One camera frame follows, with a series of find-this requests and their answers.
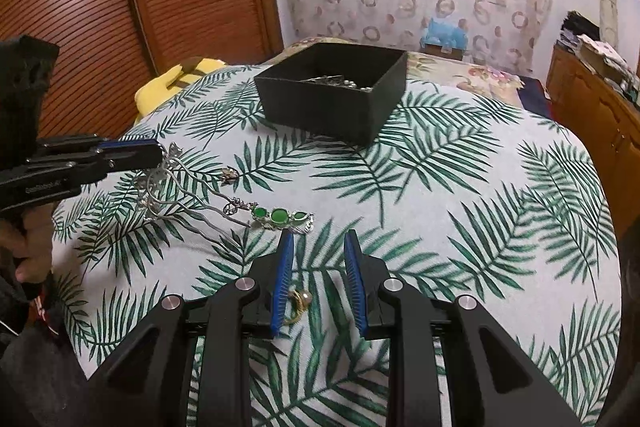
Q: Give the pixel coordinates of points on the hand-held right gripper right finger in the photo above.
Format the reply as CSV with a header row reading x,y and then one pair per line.
x,y
352,277

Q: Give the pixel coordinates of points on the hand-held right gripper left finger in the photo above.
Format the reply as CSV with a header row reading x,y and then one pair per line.
x,y
282,277

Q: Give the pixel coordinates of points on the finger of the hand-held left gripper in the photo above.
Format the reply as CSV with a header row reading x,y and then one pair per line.
x,y
130,147
135,160

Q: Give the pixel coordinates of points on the silver hair comb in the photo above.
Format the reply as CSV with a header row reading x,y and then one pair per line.
x,y
152,181

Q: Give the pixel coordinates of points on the green stone silver hairpin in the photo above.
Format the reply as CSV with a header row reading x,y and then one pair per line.
x,y
277,217

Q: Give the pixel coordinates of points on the black square box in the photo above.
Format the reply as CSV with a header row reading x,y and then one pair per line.
x,y
320,107

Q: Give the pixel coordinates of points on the person's left forearm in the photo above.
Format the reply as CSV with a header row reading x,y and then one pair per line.
x,y
35,367

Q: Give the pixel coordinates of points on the person's left hand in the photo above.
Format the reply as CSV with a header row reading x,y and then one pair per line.
x,y
35,247

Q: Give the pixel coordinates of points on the yellow plush toy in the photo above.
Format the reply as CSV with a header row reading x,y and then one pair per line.
x,y
165,89

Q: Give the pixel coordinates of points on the small bronze flower ornament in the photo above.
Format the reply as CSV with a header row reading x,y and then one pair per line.
x,y
230,175

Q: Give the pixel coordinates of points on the leaf print tablecloth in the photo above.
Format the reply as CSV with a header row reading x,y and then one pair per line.
x,y
450,167

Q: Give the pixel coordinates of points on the small cardboard box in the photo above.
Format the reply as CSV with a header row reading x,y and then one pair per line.
x,y
445,52

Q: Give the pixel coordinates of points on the blue plastic bag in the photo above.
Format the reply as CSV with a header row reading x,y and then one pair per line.
x,y
442,32

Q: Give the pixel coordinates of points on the wooden side cabinet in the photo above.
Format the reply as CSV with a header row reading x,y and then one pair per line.
x,y
590,107

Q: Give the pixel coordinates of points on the stack of dark clothes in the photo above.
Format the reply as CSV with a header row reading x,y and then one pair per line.
x,y
580,29

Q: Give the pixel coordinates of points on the white patterned cloth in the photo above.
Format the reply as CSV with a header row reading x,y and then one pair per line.
x,y
602,52

